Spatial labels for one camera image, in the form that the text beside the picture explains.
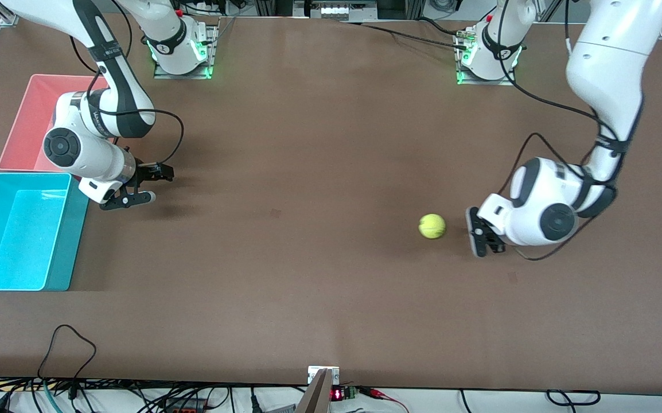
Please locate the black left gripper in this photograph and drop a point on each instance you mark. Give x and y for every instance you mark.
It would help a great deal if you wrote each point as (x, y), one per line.
(491, 237)

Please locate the aluminium frame with lit panel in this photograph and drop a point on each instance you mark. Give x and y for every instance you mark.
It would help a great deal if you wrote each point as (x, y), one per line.
(334, 10)

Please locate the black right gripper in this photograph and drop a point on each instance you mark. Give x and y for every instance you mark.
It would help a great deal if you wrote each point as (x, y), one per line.
(145, 172)

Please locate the grey camera mount beam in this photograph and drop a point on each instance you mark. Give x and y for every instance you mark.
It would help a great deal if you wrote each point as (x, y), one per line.
(316, 398)

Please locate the circuit board with red display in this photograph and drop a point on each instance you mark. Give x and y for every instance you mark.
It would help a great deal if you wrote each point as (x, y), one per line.
(342, 394)

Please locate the yellow tennis ball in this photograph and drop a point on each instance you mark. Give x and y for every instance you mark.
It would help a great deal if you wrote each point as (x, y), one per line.
(432, 226)

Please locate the red and black clip leads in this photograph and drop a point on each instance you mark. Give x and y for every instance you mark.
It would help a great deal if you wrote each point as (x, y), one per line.
(377, 393)

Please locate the silver camera mount plate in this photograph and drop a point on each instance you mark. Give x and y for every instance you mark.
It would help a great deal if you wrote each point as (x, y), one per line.
(314, 373)

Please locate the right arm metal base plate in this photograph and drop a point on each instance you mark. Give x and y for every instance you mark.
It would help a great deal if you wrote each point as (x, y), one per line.
(159, 71)

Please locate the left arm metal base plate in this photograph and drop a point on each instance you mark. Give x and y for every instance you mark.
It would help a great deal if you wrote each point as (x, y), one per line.
(509, 82)

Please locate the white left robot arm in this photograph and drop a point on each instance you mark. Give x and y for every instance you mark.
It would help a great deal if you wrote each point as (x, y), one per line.
(606, 57)

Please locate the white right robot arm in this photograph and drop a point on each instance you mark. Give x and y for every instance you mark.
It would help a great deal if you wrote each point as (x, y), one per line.
(84, 155)

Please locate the pink plastic bin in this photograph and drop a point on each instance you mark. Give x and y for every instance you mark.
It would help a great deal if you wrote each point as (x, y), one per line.
(27, 132)

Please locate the blue plastic bin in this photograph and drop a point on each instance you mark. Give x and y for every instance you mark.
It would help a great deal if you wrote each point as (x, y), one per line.
(21, 241)

